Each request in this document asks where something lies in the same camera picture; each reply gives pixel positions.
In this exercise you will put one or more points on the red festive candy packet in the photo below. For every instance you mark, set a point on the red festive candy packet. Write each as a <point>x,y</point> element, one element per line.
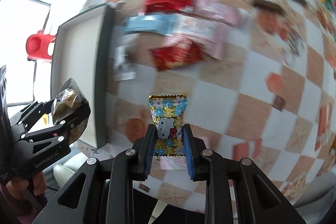
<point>176,56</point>

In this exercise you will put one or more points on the red plastic stool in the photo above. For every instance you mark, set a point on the red plastic stool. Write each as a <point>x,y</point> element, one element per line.
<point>37,46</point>

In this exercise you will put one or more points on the grey shallow cardboard box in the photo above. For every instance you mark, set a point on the grey shallow cardboard box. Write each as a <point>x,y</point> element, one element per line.
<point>81,53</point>

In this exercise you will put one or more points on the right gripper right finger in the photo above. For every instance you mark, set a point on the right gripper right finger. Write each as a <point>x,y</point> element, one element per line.
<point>204,164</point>

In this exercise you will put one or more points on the left hand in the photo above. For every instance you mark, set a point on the left hand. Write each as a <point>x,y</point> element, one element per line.
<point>17,185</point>

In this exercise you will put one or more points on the red wafer bar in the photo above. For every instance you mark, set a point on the red wafer bar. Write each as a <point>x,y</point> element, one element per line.
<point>151,6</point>

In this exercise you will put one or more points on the clear plastic chocolate packet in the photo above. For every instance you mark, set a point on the clear plastic chocolate packet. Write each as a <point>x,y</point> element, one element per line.
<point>125,57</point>

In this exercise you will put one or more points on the light blue wafer bar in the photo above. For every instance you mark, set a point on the light blue wafer bar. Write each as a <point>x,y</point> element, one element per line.
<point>162,24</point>

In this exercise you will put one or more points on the Hello Kitty candy packet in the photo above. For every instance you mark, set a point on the Hello Kitty candy packet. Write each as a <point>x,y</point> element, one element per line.
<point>167,112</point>

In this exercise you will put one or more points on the pink snack packet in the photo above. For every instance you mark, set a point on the pink snack packet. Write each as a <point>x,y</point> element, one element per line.
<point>207,26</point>

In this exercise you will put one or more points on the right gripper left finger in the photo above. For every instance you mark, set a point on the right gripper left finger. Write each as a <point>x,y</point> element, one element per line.
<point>133,164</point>

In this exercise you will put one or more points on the beige foil snack bag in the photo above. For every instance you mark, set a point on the beige foil snack bag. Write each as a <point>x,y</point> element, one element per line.
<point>72,107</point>

